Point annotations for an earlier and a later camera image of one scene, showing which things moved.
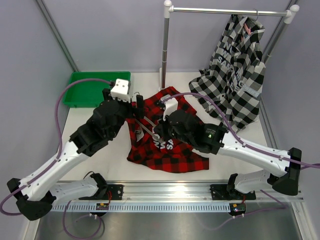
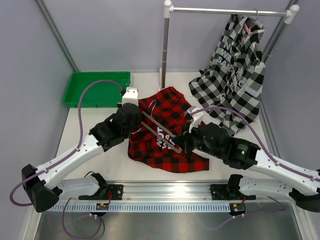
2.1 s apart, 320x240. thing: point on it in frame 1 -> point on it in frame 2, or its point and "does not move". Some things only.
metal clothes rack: [168, 8] does not move
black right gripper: [161, 129] -> [184, 140]
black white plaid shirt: [235, 78] does not move
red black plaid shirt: [146, 149] does not move
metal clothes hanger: [147, 129] -> [178, 150]
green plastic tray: [84, 89] does not move
